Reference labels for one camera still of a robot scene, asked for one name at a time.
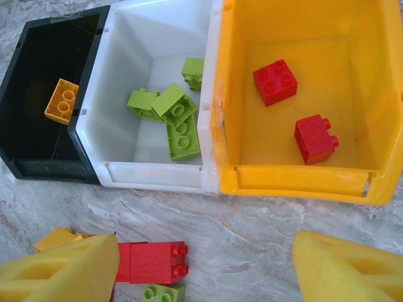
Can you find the long green lego brick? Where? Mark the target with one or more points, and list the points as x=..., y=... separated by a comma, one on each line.
x=184, y=141

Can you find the white plastic bin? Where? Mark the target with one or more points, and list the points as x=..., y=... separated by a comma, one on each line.
x=132, y=47

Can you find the black plastic bin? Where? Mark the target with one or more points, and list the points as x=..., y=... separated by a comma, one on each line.
x=31, y=63

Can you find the long yellow lego brick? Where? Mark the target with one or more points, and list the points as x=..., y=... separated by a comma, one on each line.
x=61, y=102

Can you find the yellow plastic bin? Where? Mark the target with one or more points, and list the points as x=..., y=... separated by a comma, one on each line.
x=315, y=50

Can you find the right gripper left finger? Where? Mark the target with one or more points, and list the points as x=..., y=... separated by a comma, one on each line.
x=56, y=277

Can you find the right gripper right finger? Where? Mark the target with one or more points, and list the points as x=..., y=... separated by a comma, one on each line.
x=346, y=273

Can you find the red lego brick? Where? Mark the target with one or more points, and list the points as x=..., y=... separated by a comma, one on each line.
x=275, y=81
x=154, y=262
x=315, y=141
x=123, y=262

